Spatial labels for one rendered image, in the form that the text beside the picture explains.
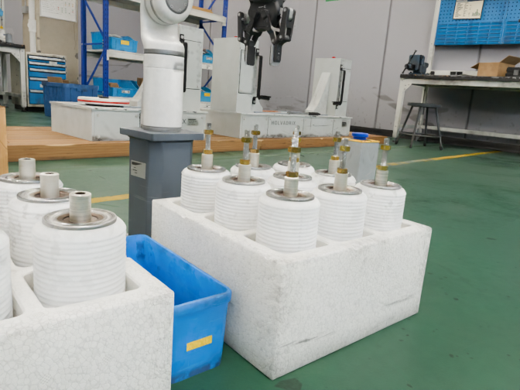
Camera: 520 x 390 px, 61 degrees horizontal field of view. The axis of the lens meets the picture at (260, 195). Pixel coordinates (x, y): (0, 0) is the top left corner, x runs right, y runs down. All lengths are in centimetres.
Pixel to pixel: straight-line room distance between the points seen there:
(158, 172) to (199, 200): 23
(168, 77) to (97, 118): 162
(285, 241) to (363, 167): 47
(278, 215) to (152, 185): 46
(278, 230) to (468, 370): 38
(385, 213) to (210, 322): 37
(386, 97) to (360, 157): 522
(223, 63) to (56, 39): 391
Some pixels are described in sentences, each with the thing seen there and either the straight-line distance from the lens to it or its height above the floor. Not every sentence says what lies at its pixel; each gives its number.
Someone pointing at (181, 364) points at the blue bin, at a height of 3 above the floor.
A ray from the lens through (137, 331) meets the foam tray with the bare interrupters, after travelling 51.
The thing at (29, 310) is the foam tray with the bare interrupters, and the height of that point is 18.
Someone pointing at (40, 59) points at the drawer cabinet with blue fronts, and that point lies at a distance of 608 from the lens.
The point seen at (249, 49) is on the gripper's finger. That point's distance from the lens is 94.
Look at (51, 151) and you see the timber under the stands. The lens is 247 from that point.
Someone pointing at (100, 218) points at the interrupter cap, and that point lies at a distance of 52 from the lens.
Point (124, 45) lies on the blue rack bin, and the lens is 579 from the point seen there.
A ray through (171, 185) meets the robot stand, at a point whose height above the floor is 18.
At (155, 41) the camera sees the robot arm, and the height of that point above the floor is 50.
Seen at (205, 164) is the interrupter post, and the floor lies 26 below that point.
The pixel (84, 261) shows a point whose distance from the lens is 49.
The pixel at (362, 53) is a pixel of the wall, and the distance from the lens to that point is 653.
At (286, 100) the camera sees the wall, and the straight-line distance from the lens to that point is 724.
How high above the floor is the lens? 40
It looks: 13 degrees down
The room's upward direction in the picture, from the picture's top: 5 degrees clockwise
